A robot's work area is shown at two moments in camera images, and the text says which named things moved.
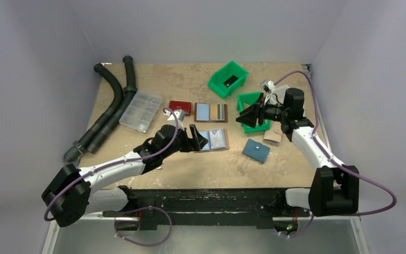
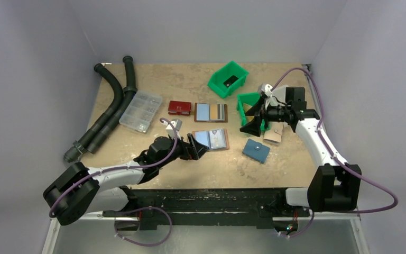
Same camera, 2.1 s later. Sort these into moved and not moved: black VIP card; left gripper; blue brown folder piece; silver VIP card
Moved: left gripper
Not moved: blue brown folder piece; silver VIP card; black VIP card
